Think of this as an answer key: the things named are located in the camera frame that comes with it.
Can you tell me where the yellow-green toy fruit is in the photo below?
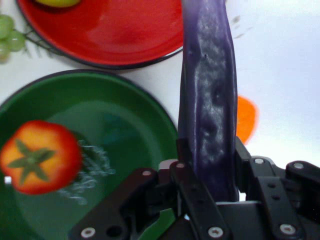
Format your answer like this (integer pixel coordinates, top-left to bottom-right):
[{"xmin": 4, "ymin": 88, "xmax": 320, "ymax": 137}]
[{"xmin": 33, "ymin": 0, "xmax": 82, "ymax": 9}]

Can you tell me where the green toy grape bunch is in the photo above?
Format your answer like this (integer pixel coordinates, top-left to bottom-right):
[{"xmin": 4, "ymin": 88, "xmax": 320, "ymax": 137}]
[{"xmin": 0, "ymin": 14, "xmax": 28, "ymax": 63}]

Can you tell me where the red round plate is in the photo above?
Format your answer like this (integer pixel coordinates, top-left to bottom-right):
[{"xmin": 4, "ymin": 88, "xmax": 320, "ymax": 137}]
[{"xmin": 16, "ymin": 0, "xmax": 185, "ymax": 70}]

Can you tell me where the purple toy eggplant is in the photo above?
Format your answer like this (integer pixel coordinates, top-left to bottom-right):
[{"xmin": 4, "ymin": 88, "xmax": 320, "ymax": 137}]
[{"xmin": 177, "ymin": 0, "xmax": 238, "ymax": 203}]

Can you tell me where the orange toy fruit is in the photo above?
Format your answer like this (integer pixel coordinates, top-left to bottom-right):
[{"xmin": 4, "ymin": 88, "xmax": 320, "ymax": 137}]
[{"xmin": 236, "ymin": 95, "xmax": 260, "ymax": 146}]

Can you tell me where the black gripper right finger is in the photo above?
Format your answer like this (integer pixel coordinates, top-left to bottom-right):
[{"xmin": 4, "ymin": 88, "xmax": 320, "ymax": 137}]
[{"xmin": 234, "ymin": 136, "xmax": 320, "ymax": 240}]

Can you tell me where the dark green round plate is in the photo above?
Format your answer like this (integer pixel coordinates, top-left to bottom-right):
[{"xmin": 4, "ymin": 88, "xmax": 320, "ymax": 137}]
[{"xmin": 0, "ymin": 69, "xmax": 180, "ymax": 240}]

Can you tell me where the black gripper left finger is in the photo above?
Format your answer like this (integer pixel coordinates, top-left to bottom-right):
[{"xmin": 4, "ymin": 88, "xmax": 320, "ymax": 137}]
[{"xmin": 68, "ymin": 137, "xmax": 231, "ymax": 240}]

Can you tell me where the red toy tomato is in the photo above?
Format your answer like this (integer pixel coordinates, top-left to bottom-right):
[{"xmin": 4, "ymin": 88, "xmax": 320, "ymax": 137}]
[{"xmin": 0, "ymin": 119, "xmax": 83, "ymax": 195}]

